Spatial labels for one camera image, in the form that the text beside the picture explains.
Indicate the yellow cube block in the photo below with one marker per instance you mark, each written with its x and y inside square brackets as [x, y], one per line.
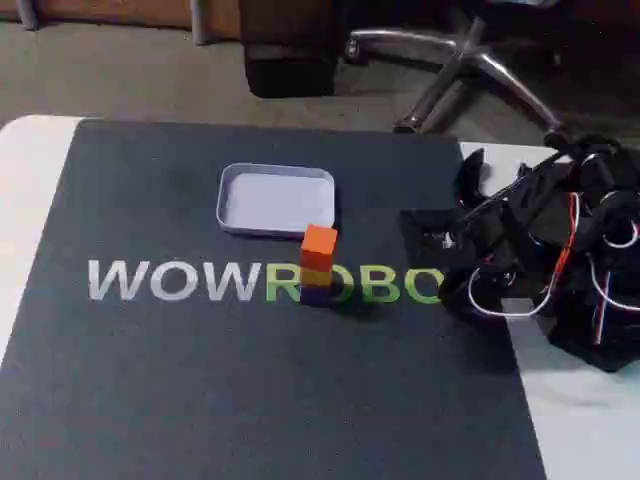
[315, 279]

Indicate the dark brown cabinet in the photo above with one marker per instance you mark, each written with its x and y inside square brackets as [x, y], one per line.
[285, 50]

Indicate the purple cube block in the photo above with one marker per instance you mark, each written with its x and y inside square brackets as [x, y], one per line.
[314, 296]

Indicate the orange cube block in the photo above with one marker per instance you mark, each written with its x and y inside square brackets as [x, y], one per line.
[320, 245]

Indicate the black table clamp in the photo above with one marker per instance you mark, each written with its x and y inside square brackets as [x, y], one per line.
[465, 175]

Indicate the white rectangular tray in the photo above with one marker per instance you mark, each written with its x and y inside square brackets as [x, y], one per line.
[270, 200]

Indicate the black WOWROBO printed mat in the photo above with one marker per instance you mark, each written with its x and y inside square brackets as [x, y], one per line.
[200, 375]

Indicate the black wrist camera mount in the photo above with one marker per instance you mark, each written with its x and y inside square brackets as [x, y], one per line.
[425, 240]

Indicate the grey metal leg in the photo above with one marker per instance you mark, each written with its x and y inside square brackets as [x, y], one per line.
[27, 15]
[200, 25]

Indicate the chrome office chair base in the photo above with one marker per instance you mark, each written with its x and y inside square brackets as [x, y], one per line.
[480, 55]

